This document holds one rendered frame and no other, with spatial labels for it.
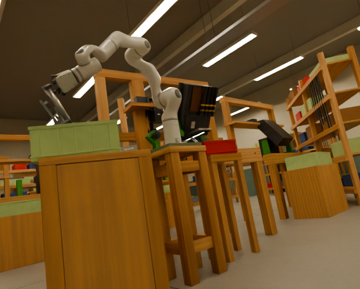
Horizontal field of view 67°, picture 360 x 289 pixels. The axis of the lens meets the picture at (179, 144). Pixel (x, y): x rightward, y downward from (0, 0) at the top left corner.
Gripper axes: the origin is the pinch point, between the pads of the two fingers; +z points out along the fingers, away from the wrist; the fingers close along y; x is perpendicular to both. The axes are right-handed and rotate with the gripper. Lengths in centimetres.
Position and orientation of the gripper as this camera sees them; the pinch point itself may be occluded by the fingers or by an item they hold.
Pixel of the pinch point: (49, 90)
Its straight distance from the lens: 167.1
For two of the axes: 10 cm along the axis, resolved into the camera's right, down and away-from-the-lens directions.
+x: 6.3, 4.0, -6.6
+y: -2.4, -7.2, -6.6
